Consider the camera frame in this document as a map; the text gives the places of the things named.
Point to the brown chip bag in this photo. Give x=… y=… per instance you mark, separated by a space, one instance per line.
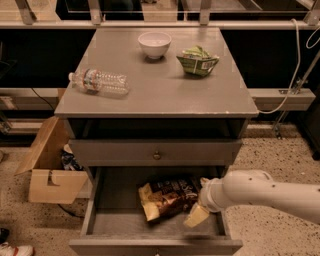
x=169 y=197

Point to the grey drawer cabinet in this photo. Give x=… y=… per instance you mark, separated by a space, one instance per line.
x=164 y=102

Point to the white red sneaker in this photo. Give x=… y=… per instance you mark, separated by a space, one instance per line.
x=7 y=250

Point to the metal railing frame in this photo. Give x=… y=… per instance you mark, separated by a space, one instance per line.
x=223 y=14

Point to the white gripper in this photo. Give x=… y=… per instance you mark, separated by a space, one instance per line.
x=207 y=195

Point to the open cardboard box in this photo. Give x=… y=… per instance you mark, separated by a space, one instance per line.
x=50 y=182

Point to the green crumpled chip bag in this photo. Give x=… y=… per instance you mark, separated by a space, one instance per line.
x=197 y=61

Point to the open grey middle drawer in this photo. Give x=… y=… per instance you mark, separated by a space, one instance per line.
x=115 y=223

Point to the closed grey top drawer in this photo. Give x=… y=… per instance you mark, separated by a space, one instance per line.
x=174 y=152

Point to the dark bag inside box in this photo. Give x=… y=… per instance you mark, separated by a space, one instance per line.
x=69 y=162

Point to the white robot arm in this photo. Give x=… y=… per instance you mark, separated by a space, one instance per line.
x=254 y=187

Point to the clear plastic water bottle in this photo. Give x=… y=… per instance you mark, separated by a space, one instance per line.
x=97 y=82

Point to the white ceramic bowl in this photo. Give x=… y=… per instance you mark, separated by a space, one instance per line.
x=154 y=44

